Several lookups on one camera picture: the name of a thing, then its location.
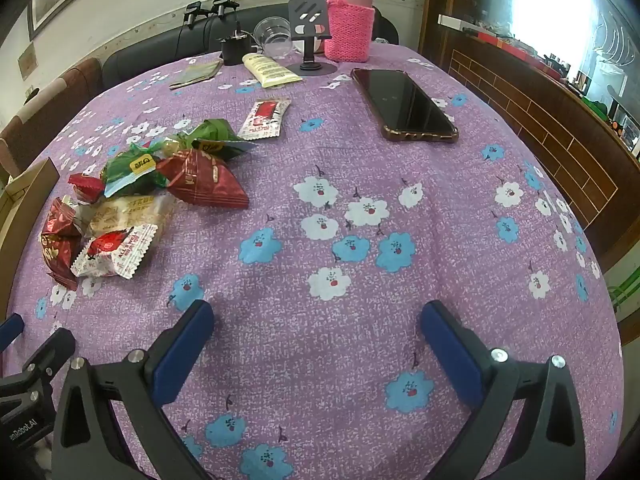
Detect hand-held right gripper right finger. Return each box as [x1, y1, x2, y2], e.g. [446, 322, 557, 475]
[420, 300, 586, 480]

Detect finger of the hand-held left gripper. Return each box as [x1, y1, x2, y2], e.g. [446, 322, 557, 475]
[20, 329, 77, 386]
[0, 312, 26, 356]

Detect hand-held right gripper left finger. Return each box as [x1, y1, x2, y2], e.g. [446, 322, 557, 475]
[50, 299, 216, 480]

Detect red foil snack packet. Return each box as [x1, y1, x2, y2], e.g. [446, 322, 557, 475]
[41, 196, 83, 238]
[41, 232, 82, 291]

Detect white strawberry print snack packet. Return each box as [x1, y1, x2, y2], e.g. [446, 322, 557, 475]
[70, 224, 160, 280]

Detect cardboard box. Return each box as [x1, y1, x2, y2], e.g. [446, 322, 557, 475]
[0, 157, 61, 311]

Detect beige pastry packet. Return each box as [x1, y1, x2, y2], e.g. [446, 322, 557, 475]
[82, 194, 176, 238]

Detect small red candy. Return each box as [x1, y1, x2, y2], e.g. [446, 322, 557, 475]
[67, 172, 107, 204]

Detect large red pyramid snack packet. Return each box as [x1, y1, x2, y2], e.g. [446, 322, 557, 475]
[156, 149, 250, 209]

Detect green packet with yellow label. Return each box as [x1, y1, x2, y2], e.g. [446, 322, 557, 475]
[102, 142, 171, 197]

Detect green twisted snack wrapper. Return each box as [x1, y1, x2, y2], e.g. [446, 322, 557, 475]
[192, 137, 256, 161]

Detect green and yellow twist candy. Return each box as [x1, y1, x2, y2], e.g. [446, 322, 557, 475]
[145, 132, 193, 161]

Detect green pyramid snack packet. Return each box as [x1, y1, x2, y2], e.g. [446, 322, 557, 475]
[187, 118, 233, 143]

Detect red and white snack packet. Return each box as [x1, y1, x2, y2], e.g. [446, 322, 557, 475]
[236, 98, 292, 140]

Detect purple floral tablecloth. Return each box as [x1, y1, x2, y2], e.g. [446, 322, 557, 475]
[0, 42, 623, 480]

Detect brown chair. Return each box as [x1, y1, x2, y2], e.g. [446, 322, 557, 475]
[0, 57, 103, 173]

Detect black smartphone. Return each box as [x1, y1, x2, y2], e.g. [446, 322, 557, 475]
[350, 67, 460, 143]

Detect grey-green flat packet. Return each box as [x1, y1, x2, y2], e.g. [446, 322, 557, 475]
[169, 59, 224, 91]

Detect brown wooden cabinet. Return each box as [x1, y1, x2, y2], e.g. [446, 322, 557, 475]
[420, 0, 640, 243]

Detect yellow long snack packet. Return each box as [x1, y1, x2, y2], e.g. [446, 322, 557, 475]
[242, 52, 303, 87]

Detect row of small counter items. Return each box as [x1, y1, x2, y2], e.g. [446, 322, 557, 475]
[470, 20, 640, 158]

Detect black leather sofa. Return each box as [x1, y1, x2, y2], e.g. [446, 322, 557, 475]
[102, 2, 401, 91]

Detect small black container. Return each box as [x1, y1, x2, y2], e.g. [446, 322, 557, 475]
[217, 30, 256, 67]

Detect long white box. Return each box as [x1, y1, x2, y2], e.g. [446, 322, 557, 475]
[437, 14, 501, 41]

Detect clear plastic cup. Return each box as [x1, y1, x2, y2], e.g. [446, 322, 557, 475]
[253, 16, 296, 58]

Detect pink bottle with knitted sleeve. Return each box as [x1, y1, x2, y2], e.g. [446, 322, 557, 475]
[324, 0, 377, 63]

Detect black phone stand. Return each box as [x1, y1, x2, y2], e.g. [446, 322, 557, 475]
[287, 0, 333, 79]

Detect glass window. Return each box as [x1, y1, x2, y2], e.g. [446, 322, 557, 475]
[475, 0, 640, 111]

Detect tan wall plate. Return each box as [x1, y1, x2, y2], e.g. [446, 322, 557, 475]
[17, 42, 38, 81]

